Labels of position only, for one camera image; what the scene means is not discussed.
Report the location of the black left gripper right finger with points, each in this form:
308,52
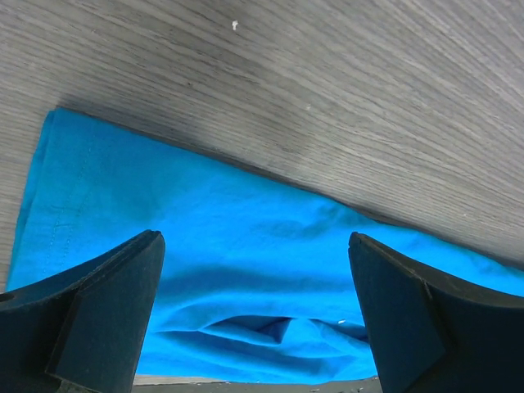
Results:
430,331

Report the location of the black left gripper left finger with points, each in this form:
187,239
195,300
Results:
82,330

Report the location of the blue t shirt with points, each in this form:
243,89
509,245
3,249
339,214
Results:
256,283

